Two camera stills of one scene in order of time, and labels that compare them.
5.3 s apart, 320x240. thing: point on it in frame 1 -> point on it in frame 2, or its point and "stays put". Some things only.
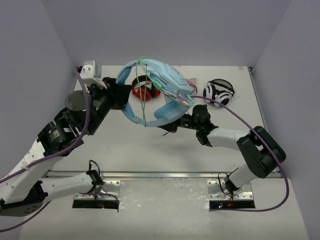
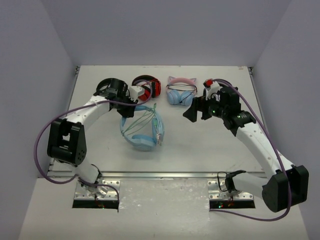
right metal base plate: [220, 198] stays put
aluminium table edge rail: [85, 175] stays put
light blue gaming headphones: [175, 88] -> [145, 143]
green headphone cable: [137, 63] -> [141, 121]
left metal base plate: [86, 201] stays put
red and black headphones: [145, 93] stays put
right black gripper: [173, 125] -> [191, 113]
